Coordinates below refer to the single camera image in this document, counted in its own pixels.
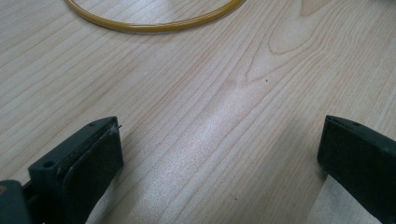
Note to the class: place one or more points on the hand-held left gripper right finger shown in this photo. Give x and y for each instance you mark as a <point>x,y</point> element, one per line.
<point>358,161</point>

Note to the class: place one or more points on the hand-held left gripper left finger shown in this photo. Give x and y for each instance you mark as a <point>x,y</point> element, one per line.
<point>77,168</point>

